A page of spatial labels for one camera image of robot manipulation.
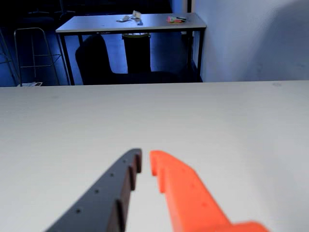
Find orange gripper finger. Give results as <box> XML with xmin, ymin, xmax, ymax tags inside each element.
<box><xmin>150</xmin><ymin>150</ymin><xmax>270</xmax><ymax>232</ymax></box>

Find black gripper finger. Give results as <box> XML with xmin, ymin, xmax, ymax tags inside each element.
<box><xmin>44</xmin><ymin>148</ymin><xmax>142</xmax><ymax>232</ymax></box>

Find papers on floor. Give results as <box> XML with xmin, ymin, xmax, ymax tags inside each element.
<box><xmin>16</xmin><ymin>81</ymin><xmax>43</xmax><ymax>87</ymax></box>

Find dark office chair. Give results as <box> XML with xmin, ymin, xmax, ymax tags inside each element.
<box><xmin>75</xmin><ymin>33</ymin><xmax>185</xmax><ymax>85</ymax></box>

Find black trash bin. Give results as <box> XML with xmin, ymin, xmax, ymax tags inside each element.
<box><xmin>122</xmin><ymin>33</ymin><xmax>152</xmax><ymax>74</ymax></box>

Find grey top black-legged table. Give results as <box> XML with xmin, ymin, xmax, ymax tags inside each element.
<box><xmin>55</xmin><ymin>12</ymin><xmax>208</xmax><ymax>86</ymax></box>

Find colourful sticky note pile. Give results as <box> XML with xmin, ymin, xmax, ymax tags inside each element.
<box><xmin>167</xmin><ymin>15</ymin><xmax>187</xmax><ymax>24</ymax></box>

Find crumpled white papers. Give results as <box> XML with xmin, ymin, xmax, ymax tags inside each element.
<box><xmin>116</xmin><ymin>10</ymin><xmax>143</xmax><ymax>26</ymax></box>

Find metal frame stool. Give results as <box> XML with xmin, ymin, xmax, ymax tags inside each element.
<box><xmin>13</xmin><ymin>27</ymin><xmax>61</xmax><ymax>87</ymax></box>

